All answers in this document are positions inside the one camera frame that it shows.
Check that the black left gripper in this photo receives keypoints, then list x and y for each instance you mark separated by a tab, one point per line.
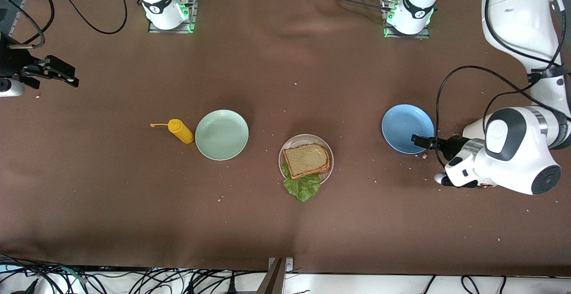
454	145

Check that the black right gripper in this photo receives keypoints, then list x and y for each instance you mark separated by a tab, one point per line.
10	63

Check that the brown bread slice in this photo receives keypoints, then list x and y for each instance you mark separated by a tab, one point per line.
305	160
330	160

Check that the green lettuce leaf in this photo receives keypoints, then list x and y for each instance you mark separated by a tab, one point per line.
303	187

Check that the yellow mustard squeeze bottle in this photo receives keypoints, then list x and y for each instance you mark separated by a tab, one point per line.
180	131

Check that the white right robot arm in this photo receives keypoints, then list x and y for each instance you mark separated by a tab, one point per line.
160	4

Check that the blue plate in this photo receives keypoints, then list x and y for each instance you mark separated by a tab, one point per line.
401	124

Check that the beige plate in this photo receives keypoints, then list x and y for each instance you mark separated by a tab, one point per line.
303	138

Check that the pale green plate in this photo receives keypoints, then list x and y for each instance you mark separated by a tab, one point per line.
221	134

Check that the white toaster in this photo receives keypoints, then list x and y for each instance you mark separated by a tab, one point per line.
473	130

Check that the brown table cloth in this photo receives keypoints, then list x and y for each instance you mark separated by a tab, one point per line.
357	222

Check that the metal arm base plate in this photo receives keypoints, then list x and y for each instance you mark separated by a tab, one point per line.
169	31
406	36

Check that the metal table bracket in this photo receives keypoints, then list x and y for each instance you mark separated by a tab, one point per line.
274	280

